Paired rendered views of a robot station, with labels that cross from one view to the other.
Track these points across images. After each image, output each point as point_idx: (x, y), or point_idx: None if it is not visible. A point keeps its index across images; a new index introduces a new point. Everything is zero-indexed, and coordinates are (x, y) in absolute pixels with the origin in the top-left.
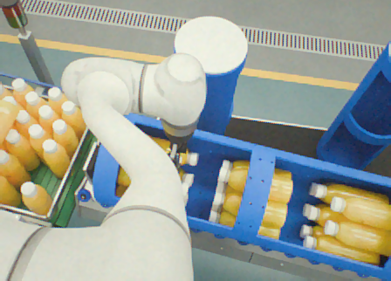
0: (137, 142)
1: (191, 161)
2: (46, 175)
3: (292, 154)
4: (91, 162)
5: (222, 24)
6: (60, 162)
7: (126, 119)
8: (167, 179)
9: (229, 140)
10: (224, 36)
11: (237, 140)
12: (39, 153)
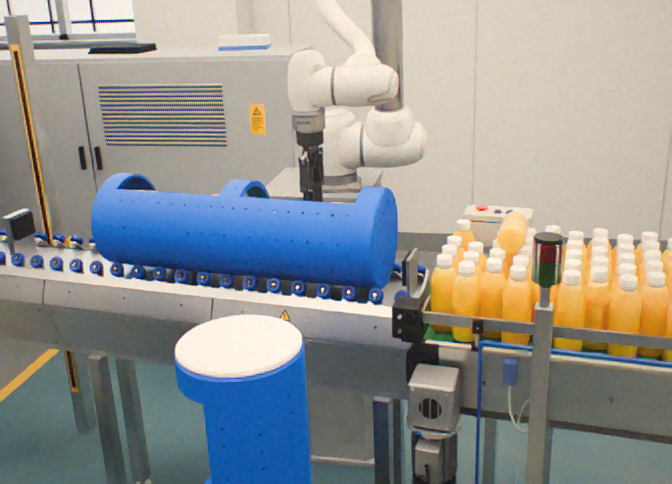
0: (333, 5)
1: None
2: None
3: (196, 210)
4: (410, 253)
5: (207, 362)
6: None
7: (364, 203)
8: None
9: (259, 204)
10: (211, 349)
11: (250, 209)
12: None
